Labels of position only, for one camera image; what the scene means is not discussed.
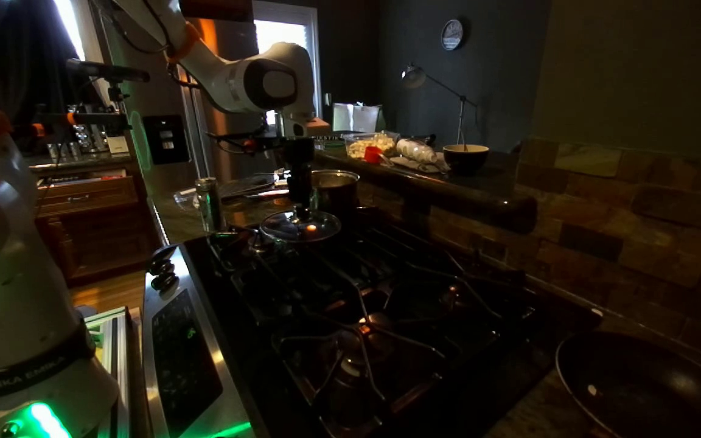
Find stainless steel fridge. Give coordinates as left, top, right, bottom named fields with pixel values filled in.
left=175, top=14, right=266, bottom=187

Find narrow bright window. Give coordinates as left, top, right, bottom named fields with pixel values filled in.
left=52, top=0, right=91, bottom=63

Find dark raised counter ledge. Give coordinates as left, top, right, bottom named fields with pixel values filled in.
left=317, top=149, right=540, bottom=237

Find round wall clock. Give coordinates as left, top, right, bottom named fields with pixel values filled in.
left=437, top=18, right=468, bottom=53

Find black gas stove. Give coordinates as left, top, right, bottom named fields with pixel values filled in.
left=139, top=204, right=604, bottom=438

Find dark wall switch panel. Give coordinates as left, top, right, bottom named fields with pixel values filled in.
left=142, top=115, right=188, bottom=167

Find clear plastic bags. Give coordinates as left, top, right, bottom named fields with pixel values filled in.
left=343, top=131, right=452, bottom=176

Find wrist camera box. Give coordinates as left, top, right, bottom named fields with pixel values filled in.
left=271, top=113, right=333, bottom=142

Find dark bowl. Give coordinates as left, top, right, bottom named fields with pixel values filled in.
left=441, top=142, right=491, bottom=177

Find black frying pan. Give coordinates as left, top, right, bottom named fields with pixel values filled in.
left=553, top=329, right=701, bottom=438

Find clear plastic container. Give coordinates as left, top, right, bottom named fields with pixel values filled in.
left=330, top=100, right=384, bottom=136

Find wooden cabinet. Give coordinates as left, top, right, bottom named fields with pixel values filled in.
left=32, top=165, right=164, bottom=282

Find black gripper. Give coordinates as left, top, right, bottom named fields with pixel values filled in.
left=283, top=133, right=318, bottom=218

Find small steel pot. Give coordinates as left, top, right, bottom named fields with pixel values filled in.
left=310, top=165, right=362, bottom=218

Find silver desk lamp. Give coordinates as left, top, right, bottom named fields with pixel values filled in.
left=396, top=63, right=487, bottom=149

